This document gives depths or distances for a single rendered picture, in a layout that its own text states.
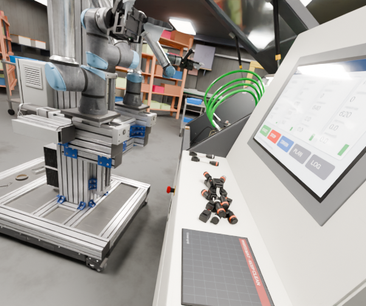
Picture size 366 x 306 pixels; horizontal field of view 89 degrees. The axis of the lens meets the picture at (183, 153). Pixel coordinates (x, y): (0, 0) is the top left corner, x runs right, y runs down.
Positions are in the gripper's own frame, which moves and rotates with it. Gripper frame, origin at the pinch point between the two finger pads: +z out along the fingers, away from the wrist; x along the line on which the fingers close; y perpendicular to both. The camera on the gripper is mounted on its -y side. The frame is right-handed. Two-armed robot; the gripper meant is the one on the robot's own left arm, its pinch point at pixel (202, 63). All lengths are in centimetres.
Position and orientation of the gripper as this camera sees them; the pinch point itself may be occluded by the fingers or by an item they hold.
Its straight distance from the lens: 183.5
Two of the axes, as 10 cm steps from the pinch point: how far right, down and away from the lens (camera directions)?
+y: -2.2, 8.5, 4.8
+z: 9.5, 0.8, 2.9
